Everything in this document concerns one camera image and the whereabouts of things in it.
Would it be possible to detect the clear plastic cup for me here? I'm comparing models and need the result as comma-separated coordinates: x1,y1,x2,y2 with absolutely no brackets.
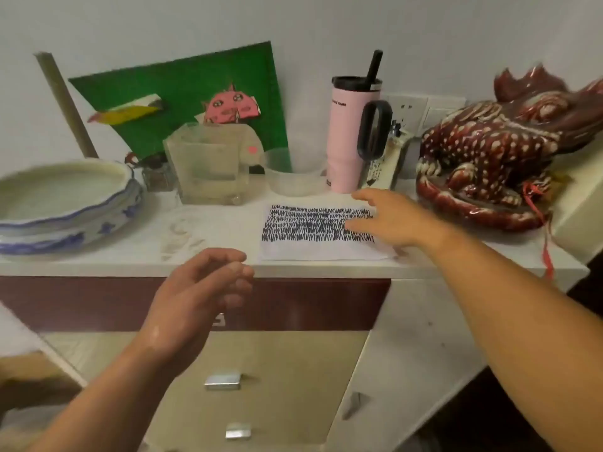
263,147,329,198

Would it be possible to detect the blue and white ceramic basin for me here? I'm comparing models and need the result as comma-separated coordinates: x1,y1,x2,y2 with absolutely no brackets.
0,158,146,256

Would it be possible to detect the red ribbon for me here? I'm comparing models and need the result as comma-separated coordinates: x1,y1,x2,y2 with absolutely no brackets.
521,180,556,280

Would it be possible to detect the clear plastic container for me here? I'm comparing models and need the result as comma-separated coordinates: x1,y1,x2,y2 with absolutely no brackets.
163,122,251,207

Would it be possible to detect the white wall socket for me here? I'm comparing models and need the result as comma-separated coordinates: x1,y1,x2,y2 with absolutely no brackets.
384,92,468,137

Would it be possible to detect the person's left forearm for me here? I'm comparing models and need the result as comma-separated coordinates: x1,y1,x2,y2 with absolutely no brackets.
26,333,189,452

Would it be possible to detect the pink tumbler with black handle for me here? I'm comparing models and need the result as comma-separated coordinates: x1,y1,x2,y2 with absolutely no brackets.
325,75,393,195

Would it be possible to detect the green board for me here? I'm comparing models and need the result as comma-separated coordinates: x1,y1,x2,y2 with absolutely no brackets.
68,40,289,171

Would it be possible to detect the person's right forearm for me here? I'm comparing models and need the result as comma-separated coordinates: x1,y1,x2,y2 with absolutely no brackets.
426,225,603,452

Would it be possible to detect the red ceramic toad figurine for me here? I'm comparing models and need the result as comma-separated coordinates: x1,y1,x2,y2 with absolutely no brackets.
416,64,603,231

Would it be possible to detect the pink paper mask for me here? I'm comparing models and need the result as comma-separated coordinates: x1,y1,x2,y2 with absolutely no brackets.
201,82,263,126

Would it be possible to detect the yellow paper fish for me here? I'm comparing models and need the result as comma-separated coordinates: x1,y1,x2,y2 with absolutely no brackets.
87,93,166,126

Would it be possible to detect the small dark glass bottle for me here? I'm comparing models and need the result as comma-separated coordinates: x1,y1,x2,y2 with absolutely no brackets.
141,157,176,193

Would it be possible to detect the metal drawer handle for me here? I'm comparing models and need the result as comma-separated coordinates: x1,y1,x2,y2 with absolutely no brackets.
224,422,254,441
204,371,244,391

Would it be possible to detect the wooden stick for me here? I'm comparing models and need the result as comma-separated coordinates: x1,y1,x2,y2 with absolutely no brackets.
33,51,100,159

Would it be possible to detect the black straw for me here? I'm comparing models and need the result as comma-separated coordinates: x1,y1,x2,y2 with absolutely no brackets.
366,50,384,82

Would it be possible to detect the white paper with black scribbles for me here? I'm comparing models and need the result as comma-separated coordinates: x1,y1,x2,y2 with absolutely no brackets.
259,203,400,262

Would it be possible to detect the white cabinet with drawers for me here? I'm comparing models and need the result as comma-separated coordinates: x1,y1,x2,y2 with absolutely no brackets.
0,181,592,452

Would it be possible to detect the person's right hand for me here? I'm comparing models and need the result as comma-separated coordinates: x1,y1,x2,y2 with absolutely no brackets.
346,188,448,252

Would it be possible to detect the person's left hand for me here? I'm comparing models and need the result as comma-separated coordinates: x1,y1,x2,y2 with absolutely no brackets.
128,247,256,378

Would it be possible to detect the white patterned box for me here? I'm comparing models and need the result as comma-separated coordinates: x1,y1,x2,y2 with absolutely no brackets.
362,128,411,190

